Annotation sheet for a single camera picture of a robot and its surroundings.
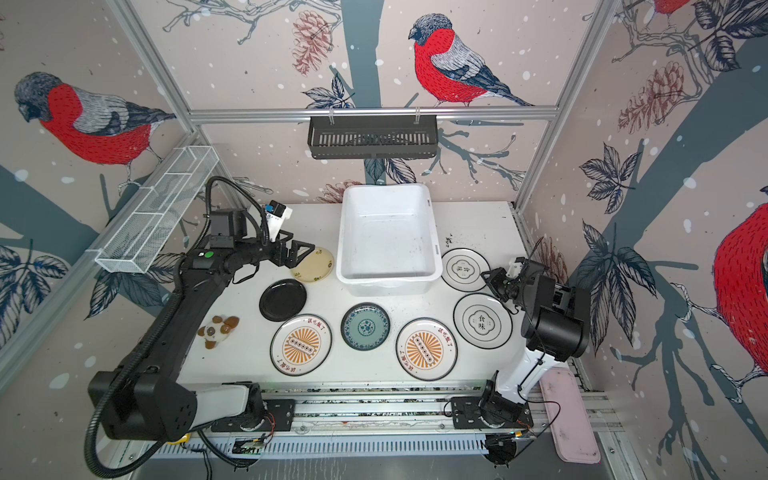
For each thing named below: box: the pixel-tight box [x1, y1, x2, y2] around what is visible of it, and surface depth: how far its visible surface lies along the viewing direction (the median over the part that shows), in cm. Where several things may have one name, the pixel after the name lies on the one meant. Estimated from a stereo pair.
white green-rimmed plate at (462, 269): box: [441, 247, 491, 292], surface depth 103 cm
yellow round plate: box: [290, 247, 334, 283], surface depth 103 cm
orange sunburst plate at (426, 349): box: [395, 317, 458, 381], surface depth 85 cm
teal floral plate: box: [341, 302, 391, 351], surface depth 90 cm
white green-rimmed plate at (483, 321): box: [453, 293, 514, 350], surface depth 92 cm
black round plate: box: [259, 279, 308, 322], surface depth 95 cm
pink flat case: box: [539, 367, 601, 464], surface depth 71 cm
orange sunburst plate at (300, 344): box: [269, 314, 333, 377], surface depth 87 cm
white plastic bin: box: [336, 184, 443, 297], surface depth 110 cm
